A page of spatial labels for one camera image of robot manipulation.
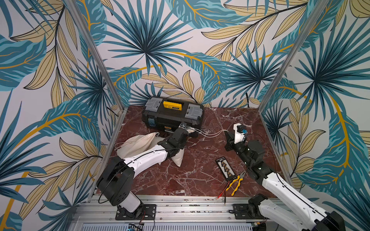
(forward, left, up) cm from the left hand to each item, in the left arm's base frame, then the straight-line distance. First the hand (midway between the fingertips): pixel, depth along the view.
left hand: (177, 137), depth 88 cm
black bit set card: (-15, -30, -12) cm, 35 cm away
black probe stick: (-30, -27, -12) cm, 43 cm away
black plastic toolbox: (+13, +7, +5) cm, 16 cm away
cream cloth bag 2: (-11, -1, -6) cm, 12 cm away
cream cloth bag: (-6, +23, 0) cm, 24 cm away
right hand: (-7, -21, +13) cm, 26 cm away
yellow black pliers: (-20, -37, -10) cm, 44 cm away
